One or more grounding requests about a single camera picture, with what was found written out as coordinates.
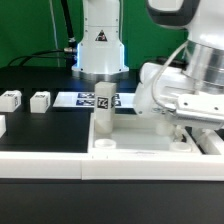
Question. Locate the white square table top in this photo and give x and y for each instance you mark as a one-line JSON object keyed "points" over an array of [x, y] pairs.
{"points": [[134, 135]]}

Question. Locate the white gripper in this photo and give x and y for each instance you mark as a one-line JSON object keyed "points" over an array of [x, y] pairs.
{"points": [[205, 111]]}

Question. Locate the white sheet with tags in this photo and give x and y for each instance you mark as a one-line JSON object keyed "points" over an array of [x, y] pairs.
{"points": [[86, 100]]}

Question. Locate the white L-shaped obstacle fence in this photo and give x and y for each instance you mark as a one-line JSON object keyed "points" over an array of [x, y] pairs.
{"points": [[24, 165]]}

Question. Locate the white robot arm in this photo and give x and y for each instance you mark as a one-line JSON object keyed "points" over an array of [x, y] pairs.
{"points": [[178, 45]]}

